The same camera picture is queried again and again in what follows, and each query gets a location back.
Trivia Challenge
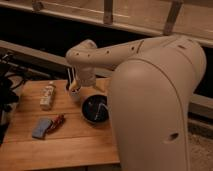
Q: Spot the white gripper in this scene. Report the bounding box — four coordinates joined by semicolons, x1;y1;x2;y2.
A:
68;67;105;93

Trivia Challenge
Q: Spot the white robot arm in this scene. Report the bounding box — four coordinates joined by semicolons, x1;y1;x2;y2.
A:
66;36;206;171

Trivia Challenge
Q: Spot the white cup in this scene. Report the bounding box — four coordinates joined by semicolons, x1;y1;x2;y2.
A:
68;88;80;102

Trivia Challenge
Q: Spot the metal utensil in bowl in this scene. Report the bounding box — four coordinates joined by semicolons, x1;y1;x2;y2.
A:
94;103;108;121

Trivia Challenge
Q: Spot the black bowl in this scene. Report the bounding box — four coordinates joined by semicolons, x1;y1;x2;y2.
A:
82;94;109;124

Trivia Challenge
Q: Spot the black chopstick left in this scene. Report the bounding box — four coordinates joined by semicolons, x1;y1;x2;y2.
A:
67;68;72;88

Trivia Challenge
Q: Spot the white bottle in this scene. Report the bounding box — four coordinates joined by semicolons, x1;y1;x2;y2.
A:
40;81;56;110

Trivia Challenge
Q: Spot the red wrapped snack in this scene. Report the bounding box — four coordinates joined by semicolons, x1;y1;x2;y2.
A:
46;114;65;134

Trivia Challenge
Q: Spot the blue sponge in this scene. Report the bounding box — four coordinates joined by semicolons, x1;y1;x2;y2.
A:
32;118;52;139

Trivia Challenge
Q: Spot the black equipment with cables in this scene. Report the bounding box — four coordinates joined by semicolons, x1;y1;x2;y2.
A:
0;53;25;146

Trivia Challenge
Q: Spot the metal rail bracket middle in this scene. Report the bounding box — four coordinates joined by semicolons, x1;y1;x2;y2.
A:
103;0;113;24

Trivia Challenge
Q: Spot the metal rail bracket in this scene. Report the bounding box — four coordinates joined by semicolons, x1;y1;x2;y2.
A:
163;0;183;35
32;0;43;11
103;0;113;24

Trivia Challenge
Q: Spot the metal rail bracket left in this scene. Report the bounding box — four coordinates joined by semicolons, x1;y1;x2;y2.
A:
32;0;43;11

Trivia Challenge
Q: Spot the metal rail bracket right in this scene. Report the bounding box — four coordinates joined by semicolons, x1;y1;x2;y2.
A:
163;0;183;35

